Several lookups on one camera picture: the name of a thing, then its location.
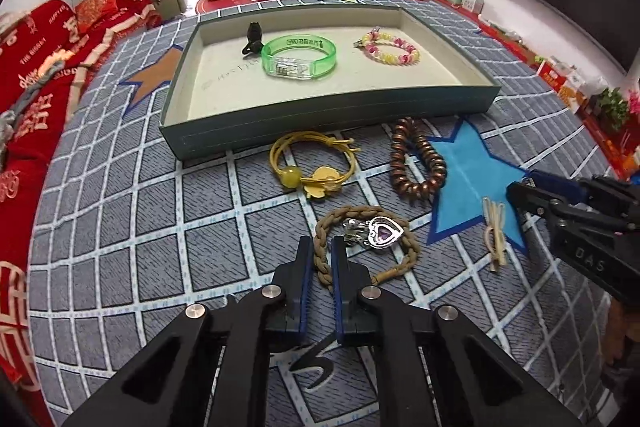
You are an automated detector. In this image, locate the beige hair tie bow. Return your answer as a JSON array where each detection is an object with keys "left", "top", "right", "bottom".
[{"left": 482, "top": 197, "right": 506, "bottom": 273}]

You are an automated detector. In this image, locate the brown wooden bead bracelet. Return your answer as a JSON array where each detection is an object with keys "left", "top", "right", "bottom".
[{"left": 388, "top": 116, "right": 449, "bottom": 203}]

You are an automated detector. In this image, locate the braided tan rope bracelet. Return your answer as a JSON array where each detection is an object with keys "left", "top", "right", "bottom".
[{"left": 313, "top": 204, "right": 423, "bottom": 294}]

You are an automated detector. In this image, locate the purple heart silver pendant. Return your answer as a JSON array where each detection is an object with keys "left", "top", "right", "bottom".
[{"left": 343, "top": 216, "right": 405, "bottom": 251}]

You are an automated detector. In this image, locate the yellow cord bead bracelet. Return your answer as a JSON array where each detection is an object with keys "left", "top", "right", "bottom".
[{"left": 269, "top": 130, "right": 362, "bottom": 200}]

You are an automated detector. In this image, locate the pink yellow bead bracelet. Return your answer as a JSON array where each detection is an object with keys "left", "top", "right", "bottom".
[{"left": 352, "top": 27, "right": 421, "bottom": 67}]

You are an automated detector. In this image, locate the green translucent bangle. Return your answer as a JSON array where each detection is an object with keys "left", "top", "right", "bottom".
[{"left": 260, "top": 34, "right": 337, "bottom": 81}]

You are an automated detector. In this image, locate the black hair claw clip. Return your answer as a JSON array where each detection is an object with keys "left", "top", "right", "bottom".
[{"left": 242, "top": 22, "right": 264, "bottom": 55}]

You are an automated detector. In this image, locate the teal jewelry tray box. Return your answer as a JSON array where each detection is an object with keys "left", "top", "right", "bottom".
[{"left": 160, "top": 0, "right": 499, "bottom": 160}]

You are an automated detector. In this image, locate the grey checkered table cloth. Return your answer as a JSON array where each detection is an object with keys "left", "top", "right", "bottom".
[{"left": 28, "top": 0, "right": 612, "bottom": 426}]

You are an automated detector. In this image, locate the light blue floral blanket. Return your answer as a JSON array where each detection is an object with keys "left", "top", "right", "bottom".
[{"left": 0, "top": 60, "right": 65, "bottom": 168}]

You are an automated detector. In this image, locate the red covered sofa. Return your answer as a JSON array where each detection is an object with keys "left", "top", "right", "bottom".
[{"left": 1, "top": 0, "right": 162, "bottom": 426}]

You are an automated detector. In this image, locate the red embroidered cushion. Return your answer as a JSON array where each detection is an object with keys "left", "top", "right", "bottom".
[{"left": 75, "top": 0, "right": 118, "bottom": 35}]

